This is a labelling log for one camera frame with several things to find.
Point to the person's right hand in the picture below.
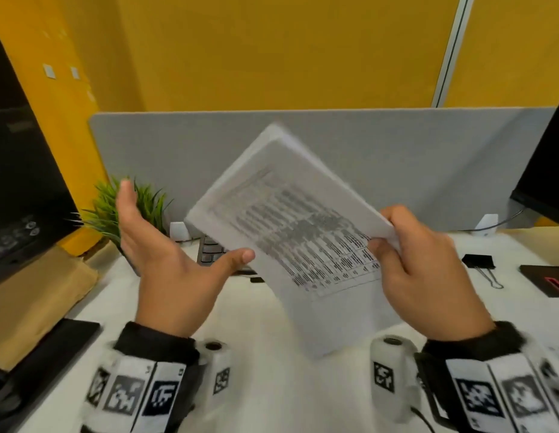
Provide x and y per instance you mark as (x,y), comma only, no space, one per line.
(432,288)

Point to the person's left hand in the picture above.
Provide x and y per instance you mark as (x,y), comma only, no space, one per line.
(171,284)

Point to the person's left thumb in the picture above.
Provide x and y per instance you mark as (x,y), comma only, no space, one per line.
(234,262)

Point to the person's right thumb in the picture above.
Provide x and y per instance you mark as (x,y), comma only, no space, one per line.
(384,254)

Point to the stack of printed paper sheets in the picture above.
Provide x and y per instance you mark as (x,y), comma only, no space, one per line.
(297,229)

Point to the person's left forearm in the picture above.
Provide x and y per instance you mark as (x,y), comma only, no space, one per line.
(153,351)

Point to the person's right forearm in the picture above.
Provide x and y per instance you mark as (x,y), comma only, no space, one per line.
(478,351)

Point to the black keyboard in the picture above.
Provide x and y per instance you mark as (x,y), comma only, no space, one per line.
(209,252)

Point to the black binder clip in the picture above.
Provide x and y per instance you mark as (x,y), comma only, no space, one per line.
(478,261)

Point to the grey desk divider panel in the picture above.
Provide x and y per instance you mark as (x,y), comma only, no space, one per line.
(396,153)

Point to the green potted plant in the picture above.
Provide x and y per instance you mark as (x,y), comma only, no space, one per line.
(105,211)

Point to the white marker wristband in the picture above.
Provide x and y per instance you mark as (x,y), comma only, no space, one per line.
(500,387)
(130,387)

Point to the black pad with red mark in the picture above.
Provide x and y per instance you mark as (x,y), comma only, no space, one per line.
(547,277)

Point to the black computer monitor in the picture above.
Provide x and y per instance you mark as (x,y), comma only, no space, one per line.
(547,175)
(22,184)

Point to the brown cardboard box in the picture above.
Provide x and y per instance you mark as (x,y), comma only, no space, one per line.
(35,297)

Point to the black monitor base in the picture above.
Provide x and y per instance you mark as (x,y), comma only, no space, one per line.
(49,351)

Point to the white divider bracket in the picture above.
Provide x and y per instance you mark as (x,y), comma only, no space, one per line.
(487,224)
(177,230)

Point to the white cylindrical wrist camera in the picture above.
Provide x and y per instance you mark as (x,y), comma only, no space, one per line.
(216,369)
(390,374)

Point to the white wall trim strip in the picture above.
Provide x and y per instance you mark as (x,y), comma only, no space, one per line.
(453,49)

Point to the small white wall tag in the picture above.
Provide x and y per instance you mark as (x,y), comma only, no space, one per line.
(75,72)
(49,71)

